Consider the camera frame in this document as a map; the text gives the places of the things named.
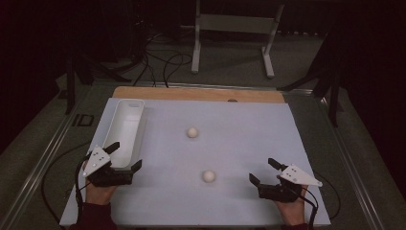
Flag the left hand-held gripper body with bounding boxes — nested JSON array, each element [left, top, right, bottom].
[[81, 147, 134, 188]]

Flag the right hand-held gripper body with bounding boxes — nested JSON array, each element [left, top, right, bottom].
[[258, 164, 324, 203]]

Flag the white plastic bin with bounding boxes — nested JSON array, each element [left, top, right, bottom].
[[101, 99, 147, 171]]

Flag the person's left hand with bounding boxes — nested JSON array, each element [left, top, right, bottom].
[[83, 180, 118, 206]]

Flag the person's right hand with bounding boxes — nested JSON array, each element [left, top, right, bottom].
[[275, 185, 309, 226]]

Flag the white table board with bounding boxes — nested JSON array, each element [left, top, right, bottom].
[[59, 98, 331, 228]]

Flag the black stand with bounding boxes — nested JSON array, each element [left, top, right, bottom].
[[277, 28, 344, 128], [65, 51, 132, 115]]

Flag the white metal stand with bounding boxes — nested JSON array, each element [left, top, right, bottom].
[[191, 0, 285, 80]]

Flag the left hand-held gripper cable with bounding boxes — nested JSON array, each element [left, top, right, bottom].
[[41, 140, 94, 229]]

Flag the hand-held gripper cable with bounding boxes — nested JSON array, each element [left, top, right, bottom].
[[282, 172, 341, 230], [41, 140, 94, 229]]

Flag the right hand-held gripper cable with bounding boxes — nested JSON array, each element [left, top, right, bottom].
[[282, 172, 341, 230]]

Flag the metal floor rail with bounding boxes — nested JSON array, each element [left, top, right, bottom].
[[319, 95, 386, 230], [0, 84, 94, 230]]

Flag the black floor cable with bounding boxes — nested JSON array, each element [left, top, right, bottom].
[[162, 52, 193, 88], [132, 32, 158, 88]]

